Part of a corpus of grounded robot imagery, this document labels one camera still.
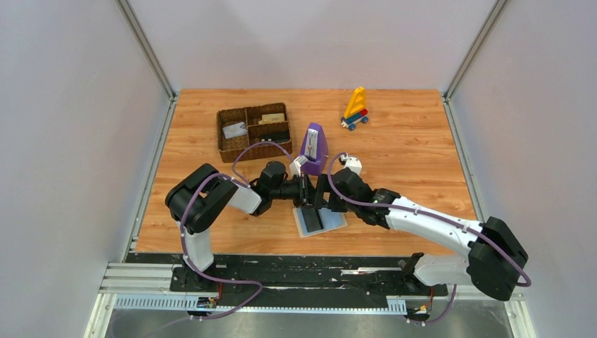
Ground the white slotted cable duct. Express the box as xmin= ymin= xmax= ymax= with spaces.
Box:
xmin=113 ymin=294 xmax=408 ymax=315

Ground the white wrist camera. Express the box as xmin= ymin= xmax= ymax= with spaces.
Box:
xmin=289 ymin=155 xmax=308 ymax=177
xmin=339 ymin=156 xmax=363 ymax=175

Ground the colourful toy block car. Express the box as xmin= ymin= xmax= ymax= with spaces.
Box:
xmin=340 ymin=87 xmax=369 ymax=131

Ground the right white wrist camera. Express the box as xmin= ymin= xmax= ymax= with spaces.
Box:
xmin=339 ymin=156 xmax=363 ymax=175

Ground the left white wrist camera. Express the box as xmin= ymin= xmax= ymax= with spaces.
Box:
xmin=289 ymin=155 xmax=308 ymax=177

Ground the brown wicker divided basket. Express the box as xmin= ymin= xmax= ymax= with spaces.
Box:
xmin=216 ymin=102 xmax=293 ymax=163

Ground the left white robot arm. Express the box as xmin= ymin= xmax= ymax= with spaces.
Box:
xmin=165 ymin=161 xmax=315 ymax=272

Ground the left aluminium frame post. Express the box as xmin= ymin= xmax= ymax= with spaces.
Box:
xmin=115 ymin=0 xmax=177 ymax=101

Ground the aluminium frame post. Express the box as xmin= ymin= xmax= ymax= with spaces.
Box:
xmin=115 ymin=0 xmax=177 ymax=101
xmin=444 ymin=0 xmax=510 ymax=101

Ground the grey card in basket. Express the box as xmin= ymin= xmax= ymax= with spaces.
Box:
xmin=222 ymin=122 xmax=248 ymax=139

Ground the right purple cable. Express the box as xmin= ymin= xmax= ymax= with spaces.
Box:
xmin=327 ymin=151 xmax=533 ymax=326

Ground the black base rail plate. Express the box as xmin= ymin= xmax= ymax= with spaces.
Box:
xmin=170 ymin=254 xmax=448 ymax=307

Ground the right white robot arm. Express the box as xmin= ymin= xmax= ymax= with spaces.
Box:
xmin=315 ymin=168 xmax=532 ymax=301

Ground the right aluminium frame post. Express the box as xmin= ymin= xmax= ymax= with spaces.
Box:
xmin=444 ymin=0 xmax=510 ymax=101

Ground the white card holder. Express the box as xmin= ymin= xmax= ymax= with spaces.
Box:
xmin=292 ymin=208 xmax=347 ymax=238

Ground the purple metronome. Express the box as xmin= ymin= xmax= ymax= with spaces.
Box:
xmin=299 ymin=123 xmax=329 ymax=176

